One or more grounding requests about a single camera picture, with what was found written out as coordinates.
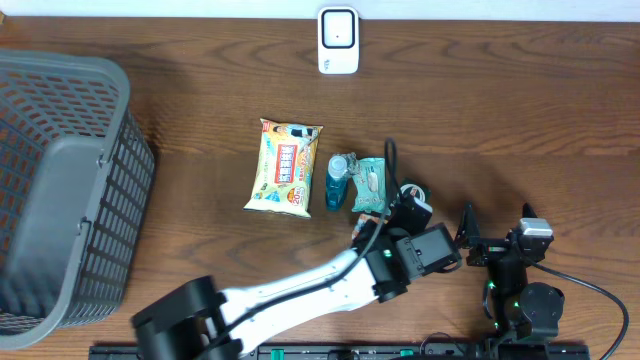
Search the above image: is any dark green round-logo box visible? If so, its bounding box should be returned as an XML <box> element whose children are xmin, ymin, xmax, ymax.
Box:
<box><xmin>400</xmin><ymin>178</ymin><xmax>431</xmax><ymax>203</ymax></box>

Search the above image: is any orange snack packet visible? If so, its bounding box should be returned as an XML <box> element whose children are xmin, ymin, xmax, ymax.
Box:
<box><xmin>351</xmin><ymin>213</ymin><xmax>380</xmax><ymax>240</ymax></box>

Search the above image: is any pale green small packet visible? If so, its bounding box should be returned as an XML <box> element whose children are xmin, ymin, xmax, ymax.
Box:
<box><xmin>352</xmin><ymin>157</ymin><xmax>387</xmax><ymax>213</ymax></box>

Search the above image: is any teal spray bottle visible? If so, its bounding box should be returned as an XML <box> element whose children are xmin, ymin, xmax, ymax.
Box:
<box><xmin>325</xmin><ymin>153</ymin><xmax>358</xmax><ymax>211</ymax></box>

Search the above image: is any yellow wet wipes pack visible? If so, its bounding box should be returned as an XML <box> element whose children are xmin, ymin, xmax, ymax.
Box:
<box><xmin>244</xmin><ymin>118</ymin><xmax>323</xmax><ymax>218</ymax></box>

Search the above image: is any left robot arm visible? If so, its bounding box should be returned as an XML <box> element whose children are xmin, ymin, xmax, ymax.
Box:
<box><xmin>131</xmin><ymin>197</ymin><xmax>461</xmax><ymax>359</ymax></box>

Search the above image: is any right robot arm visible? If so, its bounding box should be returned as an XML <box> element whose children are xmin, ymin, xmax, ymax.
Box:
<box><xmin>455</xmin><ymin>204</ymin><xmax>565</xmax><ymax>359</ymax></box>

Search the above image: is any white barcode scanner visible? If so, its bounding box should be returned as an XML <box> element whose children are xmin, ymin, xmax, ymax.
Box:
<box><xmin>317</xmin><ymin>6</ymin><xmax>360</xmax><ymax>75</ymax></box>

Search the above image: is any grey plastic shopping basket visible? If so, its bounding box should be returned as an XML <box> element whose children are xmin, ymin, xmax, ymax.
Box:
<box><xmin>1</xmin><ymin>49</ymin><xmax>155</xmax><ymax>350</ymax></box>

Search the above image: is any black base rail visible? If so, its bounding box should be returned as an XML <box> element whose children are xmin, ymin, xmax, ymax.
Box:
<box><xmin>88</xmin><ymin>338</ymin><xmax>591</xmax><ymax>360</ymax></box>

